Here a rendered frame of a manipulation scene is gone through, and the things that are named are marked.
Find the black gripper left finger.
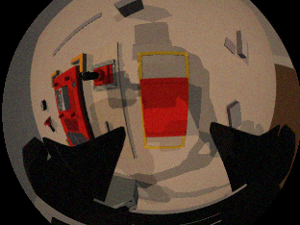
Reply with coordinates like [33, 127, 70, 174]
[42, 127, 126, 201]

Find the small black and white toy wheel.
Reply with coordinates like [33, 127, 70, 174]
[41, 100, 47, 112]

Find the yellow rectangular outline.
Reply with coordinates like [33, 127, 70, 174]
[137, 51, 189, 148]

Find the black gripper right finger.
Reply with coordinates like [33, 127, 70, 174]
[211, 123, 281, 192]

